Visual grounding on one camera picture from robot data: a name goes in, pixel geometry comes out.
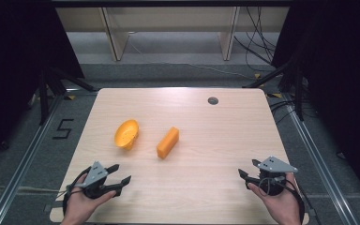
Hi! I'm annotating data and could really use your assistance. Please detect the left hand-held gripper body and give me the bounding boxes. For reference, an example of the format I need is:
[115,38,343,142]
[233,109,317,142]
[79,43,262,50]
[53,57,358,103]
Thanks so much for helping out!
[74,160,116,200]

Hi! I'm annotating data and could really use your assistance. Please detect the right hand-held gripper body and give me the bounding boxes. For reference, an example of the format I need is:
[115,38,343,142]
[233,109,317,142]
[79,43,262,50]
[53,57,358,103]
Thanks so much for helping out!
[256,156,299,197]

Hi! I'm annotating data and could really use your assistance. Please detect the person's right hand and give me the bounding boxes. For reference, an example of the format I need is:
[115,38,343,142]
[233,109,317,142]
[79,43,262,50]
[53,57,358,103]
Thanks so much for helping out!
[247,172,303,225]

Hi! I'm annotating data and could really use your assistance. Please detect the person's left hand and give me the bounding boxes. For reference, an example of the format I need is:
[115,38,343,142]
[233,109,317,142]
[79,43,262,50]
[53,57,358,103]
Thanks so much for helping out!
[61,173,117,225]

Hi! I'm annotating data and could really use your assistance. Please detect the orange plastic bowl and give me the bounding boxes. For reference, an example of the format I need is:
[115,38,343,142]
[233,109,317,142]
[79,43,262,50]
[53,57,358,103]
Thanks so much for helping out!
[113,118,140,151]

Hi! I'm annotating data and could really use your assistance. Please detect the orange rectangular block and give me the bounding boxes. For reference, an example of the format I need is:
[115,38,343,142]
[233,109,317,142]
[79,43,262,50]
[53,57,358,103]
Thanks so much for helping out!
[156,126,180,160]

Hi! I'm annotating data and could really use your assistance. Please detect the black tripod stand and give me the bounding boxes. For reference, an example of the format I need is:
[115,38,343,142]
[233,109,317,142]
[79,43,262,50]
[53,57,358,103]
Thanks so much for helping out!
[243,57,308,122]
[37,65,96,127]

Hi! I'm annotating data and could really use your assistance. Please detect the dark curtain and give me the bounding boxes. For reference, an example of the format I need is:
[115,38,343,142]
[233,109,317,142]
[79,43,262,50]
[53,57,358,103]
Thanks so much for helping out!
[271,0,360,210]
[0,0,86,172]

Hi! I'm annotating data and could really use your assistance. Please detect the white furniture leg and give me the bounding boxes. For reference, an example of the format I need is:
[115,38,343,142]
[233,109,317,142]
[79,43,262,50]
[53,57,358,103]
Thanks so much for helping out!
[98,7,131,63]
[218,7,242,62]

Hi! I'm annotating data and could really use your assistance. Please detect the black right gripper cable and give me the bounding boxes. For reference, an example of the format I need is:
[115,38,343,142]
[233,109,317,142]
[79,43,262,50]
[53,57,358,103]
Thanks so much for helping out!
[258,175,306,225]

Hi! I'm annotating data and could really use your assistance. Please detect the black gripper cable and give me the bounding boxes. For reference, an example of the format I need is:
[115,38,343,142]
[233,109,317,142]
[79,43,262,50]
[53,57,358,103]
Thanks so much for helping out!
[258,175,306,225]
[62,166,92,218]

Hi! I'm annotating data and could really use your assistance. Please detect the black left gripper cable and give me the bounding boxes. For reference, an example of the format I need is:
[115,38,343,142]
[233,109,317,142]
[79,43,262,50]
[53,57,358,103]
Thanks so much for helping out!
[62,166,92,218]

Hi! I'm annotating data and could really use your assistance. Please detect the aluminium floor rail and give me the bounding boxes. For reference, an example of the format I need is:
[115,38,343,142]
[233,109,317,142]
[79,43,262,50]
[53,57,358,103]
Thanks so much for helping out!
[281,93,360,225]
[0,93,64,225]

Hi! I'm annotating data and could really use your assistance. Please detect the black floor cables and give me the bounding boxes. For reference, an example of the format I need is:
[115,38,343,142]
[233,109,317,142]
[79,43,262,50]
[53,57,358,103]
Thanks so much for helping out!
[268,98,298,126]

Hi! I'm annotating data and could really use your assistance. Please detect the beige floor cable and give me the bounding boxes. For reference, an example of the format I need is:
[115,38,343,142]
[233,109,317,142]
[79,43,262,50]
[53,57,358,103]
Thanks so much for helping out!
[0,185,68,194]

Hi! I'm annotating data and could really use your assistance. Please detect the bundle of black hanging cables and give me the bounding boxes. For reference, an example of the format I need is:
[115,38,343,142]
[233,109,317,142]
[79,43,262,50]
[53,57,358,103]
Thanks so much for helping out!
[232,6,283,73]

